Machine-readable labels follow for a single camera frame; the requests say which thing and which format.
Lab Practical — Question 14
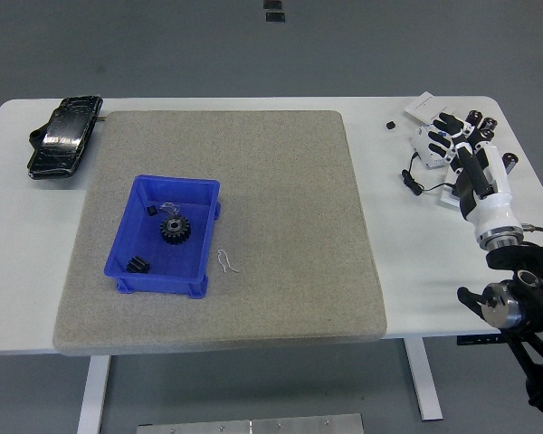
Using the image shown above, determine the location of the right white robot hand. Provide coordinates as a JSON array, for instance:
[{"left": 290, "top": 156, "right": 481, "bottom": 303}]
[{"left": 427, "top": 112, "right": 522, "bottom": 240}]

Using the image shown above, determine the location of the large black gear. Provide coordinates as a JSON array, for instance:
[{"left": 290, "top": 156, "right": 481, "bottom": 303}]
[{"left": 158, "top": 214, "right": 194, "bottom": 247}]

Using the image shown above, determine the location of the small black toothed part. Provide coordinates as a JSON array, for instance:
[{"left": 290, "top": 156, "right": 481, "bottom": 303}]
[{"left": 125, "top": 256, "right": 152, "bottom": 275}]

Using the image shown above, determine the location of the blue plastic box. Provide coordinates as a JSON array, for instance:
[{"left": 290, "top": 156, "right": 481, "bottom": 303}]
[{"left": 102, "top": 175, "right": 222, "bottom": 300}]

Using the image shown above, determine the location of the white circuit breaker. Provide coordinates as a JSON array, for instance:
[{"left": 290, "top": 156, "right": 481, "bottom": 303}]
[{"left": 410, "top": 124, "right": 456, "bottom": 171}]

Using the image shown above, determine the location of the black table control panel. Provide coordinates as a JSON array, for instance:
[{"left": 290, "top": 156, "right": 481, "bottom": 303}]
[{"left": 456, "top": 335, "right": 502, "bottom": 346}]

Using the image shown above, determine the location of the white table leg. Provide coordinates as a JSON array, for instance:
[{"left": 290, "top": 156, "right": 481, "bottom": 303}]
[
  {"left": 76, "top": 354, "right": 113, "bottom": 434},
  {"left": 405, "top": 337, "right": 443, "bottom": 422}
]

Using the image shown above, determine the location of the grey-brown mat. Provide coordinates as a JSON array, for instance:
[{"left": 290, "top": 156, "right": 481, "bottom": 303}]
[{"left": 52, "top": 110, "right": 388, "bottom": 356}]

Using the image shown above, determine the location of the black wrapped device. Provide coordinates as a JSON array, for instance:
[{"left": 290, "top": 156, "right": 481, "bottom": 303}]
[{"left": 25, "top": 94, "right": 104, "bottom": 181}]

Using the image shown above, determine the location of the black adapter cord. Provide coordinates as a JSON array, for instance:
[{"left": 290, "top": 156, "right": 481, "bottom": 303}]
[{"left": 401, "top": 152, "right": 456, "bottom": 196}]

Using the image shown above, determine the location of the white switch plate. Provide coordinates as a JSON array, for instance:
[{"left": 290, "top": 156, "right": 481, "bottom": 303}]
[{"left": 405, "top": 91, "right": 456, "bottom": 124}]

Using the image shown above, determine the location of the thin white wire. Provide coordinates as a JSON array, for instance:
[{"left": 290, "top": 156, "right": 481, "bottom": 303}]
[{"left": 217, "top": 249, "right": 241, "bottom": 275}]

